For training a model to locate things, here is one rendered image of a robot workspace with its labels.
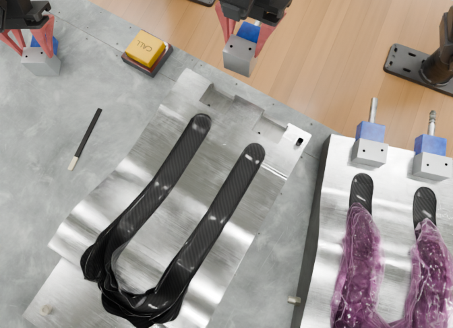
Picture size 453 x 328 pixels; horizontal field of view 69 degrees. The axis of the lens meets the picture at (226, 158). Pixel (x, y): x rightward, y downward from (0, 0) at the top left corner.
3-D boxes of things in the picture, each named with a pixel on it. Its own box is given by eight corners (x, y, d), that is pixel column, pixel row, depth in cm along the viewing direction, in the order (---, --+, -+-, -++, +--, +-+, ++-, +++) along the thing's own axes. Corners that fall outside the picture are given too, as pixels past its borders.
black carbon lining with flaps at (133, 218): (197, 113, 60) (190, 89, 51) (274, 155, 58) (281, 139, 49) (82, 285, 53) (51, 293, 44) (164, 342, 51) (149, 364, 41)
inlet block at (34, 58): (44, 23, 74) (30, 7, 69) (66, 23, 74) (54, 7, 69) (36, 76, 71) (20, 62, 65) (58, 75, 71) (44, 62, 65)
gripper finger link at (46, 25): (56, 65, 65) (35, 17, 58) (20, 65, 65) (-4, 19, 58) (67, 48, 70) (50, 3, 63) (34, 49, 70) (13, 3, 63)
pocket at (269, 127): (261, 116, 62) (263, 108, 58) (286, 130, 61) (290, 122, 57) (249, 136, 61) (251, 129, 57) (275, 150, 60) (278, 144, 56)
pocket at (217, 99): (213, 90, 63) (212, 81, 60) (236, 103, 62) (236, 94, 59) (200, 109, 62) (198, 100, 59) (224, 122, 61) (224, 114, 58)
